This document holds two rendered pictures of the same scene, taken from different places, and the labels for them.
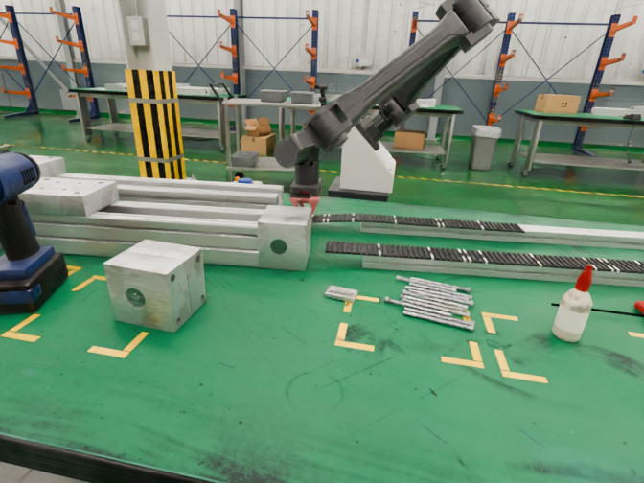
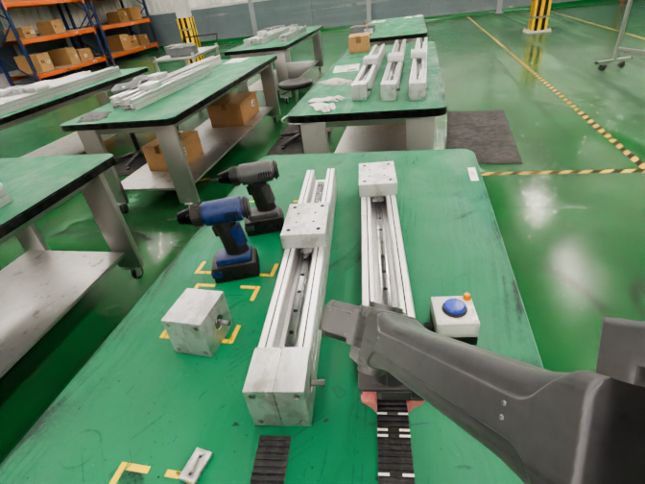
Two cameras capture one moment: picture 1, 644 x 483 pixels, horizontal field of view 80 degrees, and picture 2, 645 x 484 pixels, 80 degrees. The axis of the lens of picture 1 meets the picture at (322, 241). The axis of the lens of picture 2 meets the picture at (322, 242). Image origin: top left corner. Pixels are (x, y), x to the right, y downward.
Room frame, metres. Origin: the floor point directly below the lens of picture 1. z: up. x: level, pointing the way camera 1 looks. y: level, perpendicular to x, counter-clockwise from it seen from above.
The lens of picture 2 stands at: (0.85, -0.35, 1.40)
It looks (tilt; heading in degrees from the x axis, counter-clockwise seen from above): 33 degrees down; 96
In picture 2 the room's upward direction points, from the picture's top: 8 degrees counter-clockwise
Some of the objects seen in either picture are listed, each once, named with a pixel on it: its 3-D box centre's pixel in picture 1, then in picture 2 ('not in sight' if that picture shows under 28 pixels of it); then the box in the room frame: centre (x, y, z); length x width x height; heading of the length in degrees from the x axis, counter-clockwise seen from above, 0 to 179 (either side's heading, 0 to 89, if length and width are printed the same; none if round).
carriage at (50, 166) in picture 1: (20, 172); (377, 181); (0.93, 0.75, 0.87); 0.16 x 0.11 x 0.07; 87
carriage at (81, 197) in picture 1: (64, 202); (307, 228); (0.73, 0.52, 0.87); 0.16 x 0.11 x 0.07; 87
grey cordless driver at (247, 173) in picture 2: not in sight; (250, 199); (0.54, 0.68, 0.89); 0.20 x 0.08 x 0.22; 11
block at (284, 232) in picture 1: (287, 234); (289, 385); (0.71, 0.07, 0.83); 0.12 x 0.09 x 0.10; 177
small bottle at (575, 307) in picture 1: (577, 301); not in sight; (0.48, -0.37, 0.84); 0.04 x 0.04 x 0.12
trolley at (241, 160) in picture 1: (270, 139); not in sight; (3.98, 0.57, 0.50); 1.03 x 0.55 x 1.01; 92
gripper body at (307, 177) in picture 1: (307, 173); (391, 362); (0.89, 0.04, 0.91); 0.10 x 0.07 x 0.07; 177
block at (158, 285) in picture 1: (164, 279); (203, 322); (0.51, 0.24, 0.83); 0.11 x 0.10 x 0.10; 167
